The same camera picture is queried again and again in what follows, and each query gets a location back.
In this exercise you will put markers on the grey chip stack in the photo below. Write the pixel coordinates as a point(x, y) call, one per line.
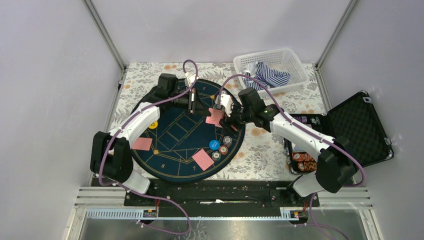
point(227, 141)

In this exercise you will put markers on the round dark blue poker mat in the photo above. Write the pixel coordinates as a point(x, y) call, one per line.
point(179, 136)

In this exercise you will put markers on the red card seat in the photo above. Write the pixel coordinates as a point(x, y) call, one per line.
point(203, 160)
point(142, 144)
point(215, 117)

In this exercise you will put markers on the red playing card deck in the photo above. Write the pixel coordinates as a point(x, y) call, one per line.
point(191, 101)

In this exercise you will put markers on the green blue 50 chip stack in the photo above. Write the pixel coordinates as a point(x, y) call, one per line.
point(216, 156)

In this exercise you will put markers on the yellow big blind button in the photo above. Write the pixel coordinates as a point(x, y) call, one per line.
point(154, 125)

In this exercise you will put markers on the floral tablecloth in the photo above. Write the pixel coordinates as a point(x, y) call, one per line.
point(261, 155)

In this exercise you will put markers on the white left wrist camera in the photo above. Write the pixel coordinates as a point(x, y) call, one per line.
point(190, 78)

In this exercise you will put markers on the white plastic basket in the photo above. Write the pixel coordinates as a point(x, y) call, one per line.
point(282, 59)

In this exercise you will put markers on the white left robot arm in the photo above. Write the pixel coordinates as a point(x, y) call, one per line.
point(111, 154)

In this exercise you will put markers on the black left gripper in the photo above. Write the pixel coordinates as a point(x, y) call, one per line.
point(187, 94)

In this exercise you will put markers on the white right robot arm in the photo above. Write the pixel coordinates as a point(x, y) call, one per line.
point(335, 166)

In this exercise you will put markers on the black aluminium poker case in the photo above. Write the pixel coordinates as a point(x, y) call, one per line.
point(357, 120)

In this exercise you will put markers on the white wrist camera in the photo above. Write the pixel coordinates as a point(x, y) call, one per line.
point(190, 78)
point(225, 103)

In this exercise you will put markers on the blue small blind button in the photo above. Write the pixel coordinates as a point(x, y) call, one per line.
point(214, 145)

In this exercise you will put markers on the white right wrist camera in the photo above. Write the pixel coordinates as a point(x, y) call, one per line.
point(225, 103)

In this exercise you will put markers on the red chips in case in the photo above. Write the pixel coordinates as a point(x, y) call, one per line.
point(304, 162)

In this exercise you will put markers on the red card bottom seat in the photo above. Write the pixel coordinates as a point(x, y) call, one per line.
point(203, 160)

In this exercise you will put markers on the blue white striped cloth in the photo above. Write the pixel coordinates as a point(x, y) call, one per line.
point(268, 77)

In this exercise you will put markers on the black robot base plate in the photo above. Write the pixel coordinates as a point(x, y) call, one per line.
point(212, 198)

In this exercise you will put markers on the red chip stack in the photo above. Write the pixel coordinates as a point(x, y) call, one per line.
point(223, 149)

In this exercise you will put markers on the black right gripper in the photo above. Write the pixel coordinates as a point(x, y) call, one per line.
point(226, 122)

